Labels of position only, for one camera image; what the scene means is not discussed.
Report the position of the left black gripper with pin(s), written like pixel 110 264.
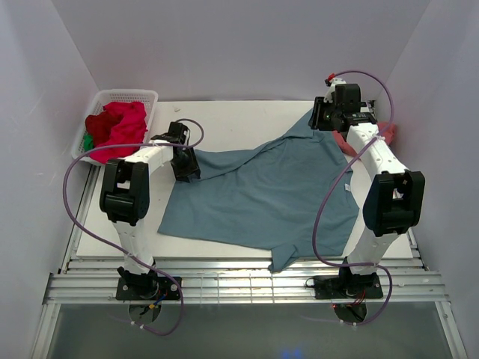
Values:
pixel 193 167

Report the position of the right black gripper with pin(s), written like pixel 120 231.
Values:
pixel 315 120

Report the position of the blue t shirt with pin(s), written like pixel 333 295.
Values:
pixel 289 196

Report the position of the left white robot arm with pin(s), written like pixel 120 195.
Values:
pixel 125 198

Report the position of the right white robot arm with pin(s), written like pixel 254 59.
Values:
pixel 394 200

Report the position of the folded salmon t shirt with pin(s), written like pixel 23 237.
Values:
pixel 388 135

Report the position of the magenta t shirt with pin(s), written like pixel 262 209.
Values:
pixel 132 128

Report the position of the dark red t shirt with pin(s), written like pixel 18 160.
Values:
pixel 99 126

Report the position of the green garment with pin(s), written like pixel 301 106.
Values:
pixel 88 142

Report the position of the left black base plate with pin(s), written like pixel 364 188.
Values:
pixel 160 287

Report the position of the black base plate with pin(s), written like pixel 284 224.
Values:
pixel 160 287
pixel 359 286

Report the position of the aluminium rail frame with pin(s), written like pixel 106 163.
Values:
pixel 213 273

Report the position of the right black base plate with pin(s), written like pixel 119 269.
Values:
pixel 359 286

